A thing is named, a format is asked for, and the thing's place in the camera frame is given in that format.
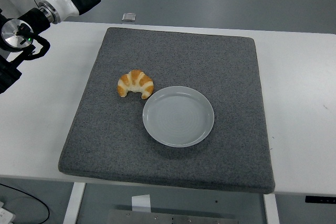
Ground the croissant bread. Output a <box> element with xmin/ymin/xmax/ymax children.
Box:
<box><xmin>117</xmin><ymin>69</ymin><xmax>154</xmax><ymax>100</ymax></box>

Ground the grey round plate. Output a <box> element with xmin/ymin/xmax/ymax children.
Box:
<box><xmin>142</xmin><ymin>86</ymin><xmax>215</xmax><ymax>148</ymax></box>

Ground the grey square mat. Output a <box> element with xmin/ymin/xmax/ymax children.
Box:
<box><xmin>57</xmin><ymin>27</ymin><xmax>276</xmax><ymax>195</ymax></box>

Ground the white table leg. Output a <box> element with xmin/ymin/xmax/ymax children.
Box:
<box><xmin>62</xmin><ymin>182</ymin><xmax>87</xmax><ymax>224</ymax></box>
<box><xmin>263</xmin><ymin>194</ymin><xmax>280</xmax><ymax>224</ymax></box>

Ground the white power strip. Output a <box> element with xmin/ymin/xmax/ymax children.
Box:
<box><xmin>0</xmin><ymin>201</ymin><xmax>15</xmax><ymax>224</ymax></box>

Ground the black table control panel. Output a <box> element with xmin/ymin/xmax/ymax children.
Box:
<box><xmin>304</xmin><ymin>195</ymin><xmax>336</xmax><ymax>204</ymax></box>

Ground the black floor cable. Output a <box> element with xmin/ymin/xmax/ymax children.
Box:
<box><xmin>0</xmin><ymin>183</ymin><xmax>50</xmax><ymax>224</ymax></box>

